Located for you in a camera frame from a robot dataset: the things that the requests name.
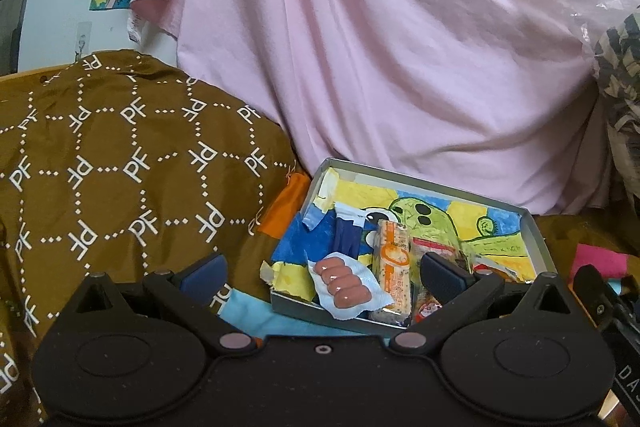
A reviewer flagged orange and white cracker bar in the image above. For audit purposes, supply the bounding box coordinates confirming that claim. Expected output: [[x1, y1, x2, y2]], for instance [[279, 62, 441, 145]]
[[369, 219, 415, 327]]

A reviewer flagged pink bed sheet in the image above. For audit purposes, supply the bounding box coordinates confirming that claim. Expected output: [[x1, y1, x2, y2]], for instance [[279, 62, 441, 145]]
[[127, 0, 609, 216]]

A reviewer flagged clear bag of round snacks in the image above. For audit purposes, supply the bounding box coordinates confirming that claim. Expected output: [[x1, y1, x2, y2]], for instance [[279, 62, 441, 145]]
[[410, 239, 481, 328]]

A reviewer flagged clear plastic bag of clothes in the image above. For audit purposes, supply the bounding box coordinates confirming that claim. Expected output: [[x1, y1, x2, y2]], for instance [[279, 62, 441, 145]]
[[520, 0, 640, 208]]

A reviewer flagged grey box with cartoon drawing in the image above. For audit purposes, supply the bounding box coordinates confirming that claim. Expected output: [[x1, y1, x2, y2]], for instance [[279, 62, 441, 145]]
[[260, 158, 559, 339]]

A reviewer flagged grey wall panel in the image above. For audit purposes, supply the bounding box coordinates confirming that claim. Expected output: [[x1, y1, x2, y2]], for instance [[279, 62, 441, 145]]
[[0, 0, 40, 77]]

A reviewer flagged pink sausage packet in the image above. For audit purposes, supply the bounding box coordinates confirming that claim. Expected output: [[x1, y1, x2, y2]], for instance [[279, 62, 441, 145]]
[[307, 253, 394, 322]]

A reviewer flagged dark blue snack packet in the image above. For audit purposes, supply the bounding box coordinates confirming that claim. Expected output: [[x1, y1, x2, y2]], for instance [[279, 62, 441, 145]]
[[334, 203, 372, 258]]

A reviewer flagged colourful printed blanket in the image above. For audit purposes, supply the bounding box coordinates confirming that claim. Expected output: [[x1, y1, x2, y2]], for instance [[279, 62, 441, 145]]
[[215, 171, 640, 344]]

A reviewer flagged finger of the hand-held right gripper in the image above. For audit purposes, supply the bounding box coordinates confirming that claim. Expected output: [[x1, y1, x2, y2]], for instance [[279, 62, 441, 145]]
[[572, 264, 622, 331]]

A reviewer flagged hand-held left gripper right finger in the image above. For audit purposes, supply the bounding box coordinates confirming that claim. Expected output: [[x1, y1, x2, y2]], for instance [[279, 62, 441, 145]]
[[387, 252, 581, 355]]

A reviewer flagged brown patterned quilt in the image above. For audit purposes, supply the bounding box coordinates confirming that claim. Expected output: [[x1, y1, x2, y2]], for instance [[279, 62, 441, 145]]
[[0, 49, 302, 427]]

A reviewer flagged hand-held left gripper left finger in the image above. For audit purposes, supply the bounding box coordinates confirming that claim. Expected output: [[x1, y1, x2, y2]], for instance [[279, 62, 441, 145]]
[[60, 253, 256, 355]]

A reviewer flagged red snack packet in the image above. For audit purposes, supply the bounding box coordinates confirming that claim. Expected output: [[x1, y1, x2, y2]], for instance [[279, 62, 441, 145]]
[[472, 256, 521, 283]]

